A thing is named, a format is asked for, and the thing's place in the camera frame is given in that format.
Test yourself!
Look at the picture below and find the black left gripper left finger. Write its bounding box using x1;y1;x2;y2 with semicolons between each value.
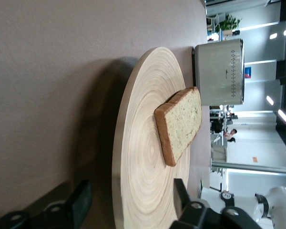
0;179;93;229

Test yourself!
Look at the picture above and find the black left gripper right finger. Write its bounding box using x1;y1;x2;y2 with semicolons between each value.
171;177;263;229

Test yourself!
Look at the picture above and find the round wooden plate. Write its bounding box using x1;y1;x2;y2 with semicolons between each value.
111;47;191;229

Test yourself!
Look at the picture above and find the slice of brown bread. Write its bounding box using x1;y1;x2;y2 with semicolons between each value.
153;86;203;167

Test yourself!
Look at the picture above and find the silver beige two-slot toaster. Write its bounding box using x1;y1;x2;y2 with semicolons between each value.
192;38;245;106

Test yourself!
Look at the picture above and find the person in white shirt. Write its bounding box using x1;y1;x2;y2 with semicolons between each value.
224;128;238;144

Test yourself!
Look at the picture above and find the green potted plant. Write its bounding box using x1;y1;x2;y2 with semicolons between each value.
218;13;242;37

